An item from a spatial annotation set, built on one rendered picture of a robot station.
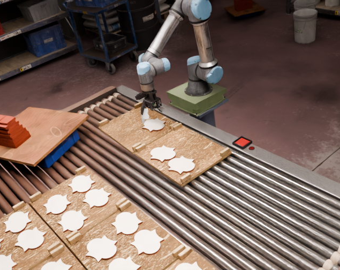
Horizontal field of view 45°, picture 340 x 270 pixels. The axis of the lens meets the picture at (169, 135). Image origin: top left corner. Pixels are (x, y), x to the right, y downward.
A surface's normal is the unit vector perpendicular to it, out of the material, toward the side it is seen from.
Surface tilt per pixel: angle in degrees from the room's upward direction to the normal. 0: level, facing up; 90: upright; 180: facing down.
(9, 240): 0
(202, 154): 0
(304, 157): 0
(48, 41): 90
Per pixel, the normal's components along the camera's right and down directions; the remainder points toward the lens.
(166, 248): -0.16, -0.82
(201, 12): 0.53, 0.27
